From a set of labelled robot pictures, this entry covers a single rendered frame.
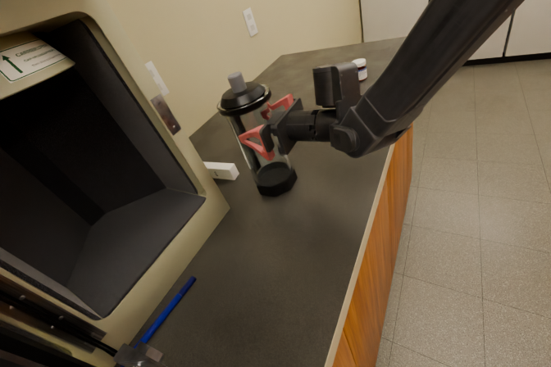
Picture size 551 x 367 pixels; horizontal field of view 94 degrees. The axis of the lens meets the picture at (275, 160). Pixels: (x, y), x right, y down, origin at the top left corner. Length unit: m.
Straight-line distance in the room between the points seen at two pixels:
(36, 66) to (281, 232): 0.44
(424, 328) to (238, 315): 1.07
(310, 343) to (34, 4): 0.53
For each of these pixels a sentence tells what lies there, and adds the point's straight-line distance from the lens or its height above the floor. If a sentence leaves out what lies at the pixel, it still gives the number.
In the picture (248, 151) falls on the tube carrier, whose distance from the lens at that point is 0.52.
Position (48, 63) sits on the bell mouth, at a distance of 0.45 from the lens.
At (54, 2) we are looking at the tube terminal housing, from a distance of 0.44.
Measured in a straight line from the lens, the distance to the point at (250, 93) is 0.48.
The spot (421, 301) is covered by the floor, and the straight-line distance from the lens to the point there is 1.47.
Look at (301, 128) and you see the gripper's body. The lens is 0.45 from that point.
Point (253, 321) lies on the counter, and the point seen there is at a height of 0.94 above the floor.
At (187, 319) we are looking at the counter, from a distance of 0.52.
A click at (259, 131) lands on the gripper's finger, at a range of 0.44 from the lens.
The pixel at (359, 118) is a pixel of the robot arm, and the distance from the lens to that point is 0.36.
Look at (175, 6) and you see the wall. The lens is 1.11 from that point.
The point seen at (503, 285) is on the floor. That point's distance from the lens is 1.58.
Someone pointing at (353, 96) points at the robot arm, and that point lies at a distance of 0.41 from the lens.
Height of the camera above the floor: 1.34
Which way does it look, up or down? 36 degrees down
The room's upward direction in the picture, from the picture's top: 21 degrees counter-clockwise
